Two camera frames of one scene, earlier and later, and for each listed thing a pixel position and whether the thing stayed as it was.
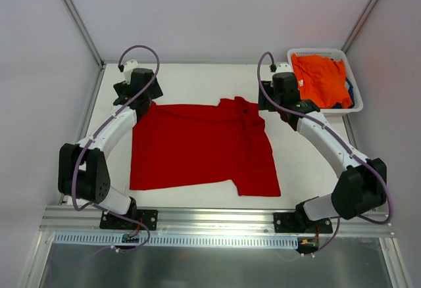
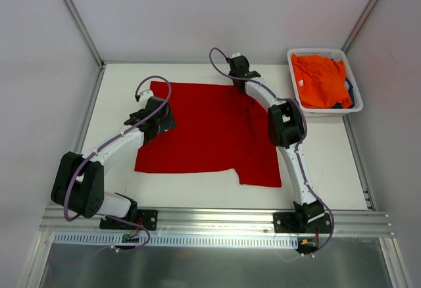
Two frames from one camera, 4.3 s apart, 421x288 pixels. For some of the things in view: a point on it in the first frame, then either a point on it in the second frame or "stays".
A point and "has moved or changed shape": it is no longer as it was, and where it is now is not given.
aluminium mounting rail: [85, 221] stays
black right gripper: [264, 99] to [239, 82]
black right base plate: [294, 222] stays
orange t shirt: [321, 79] stays
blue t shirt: [338, 105] stays
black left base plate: [149, 217] stays
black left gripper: [120, 90] to [166, 121]
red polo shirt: [204, 144] has moved or changed shape
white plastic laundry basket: [334, 54] stays
